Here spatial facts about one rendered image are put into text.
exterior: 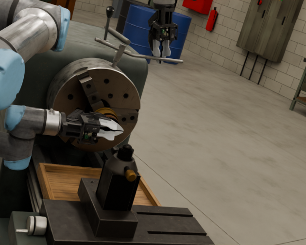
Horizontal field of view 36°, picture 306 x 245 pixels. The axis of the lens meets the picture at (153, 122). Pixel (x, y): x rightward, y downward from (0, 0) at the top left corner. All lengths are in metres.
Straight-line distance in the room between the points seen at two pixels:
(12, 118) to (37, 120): 0.07
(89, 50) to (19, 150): 0.52
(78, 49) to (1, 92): 0.90
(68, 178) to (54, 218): 0.40
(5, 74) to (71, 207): 0.49
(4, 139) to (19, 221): 0.31
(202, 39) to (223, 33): 0.62
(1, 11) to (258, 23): 8.41
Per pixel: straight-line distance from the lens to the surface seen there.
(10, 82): 0.92
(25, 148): 1.45
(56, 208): 1.24
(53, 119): 1.43
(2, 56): 0.89
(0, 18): 1.30
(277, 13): 9.28
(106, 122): 1.50
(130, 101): 1.68
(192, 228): 1.33
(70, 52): 1.75
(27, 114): 1.41
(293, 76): 9.18
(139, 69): 1.83
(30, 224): 1.18
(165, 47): 1.71
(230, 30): 10.33
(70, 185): 1.55
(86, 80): 1.57
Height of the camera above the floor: 1.60
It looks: 18 degrees down
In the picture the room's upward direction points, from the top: 17 degrees clockwise
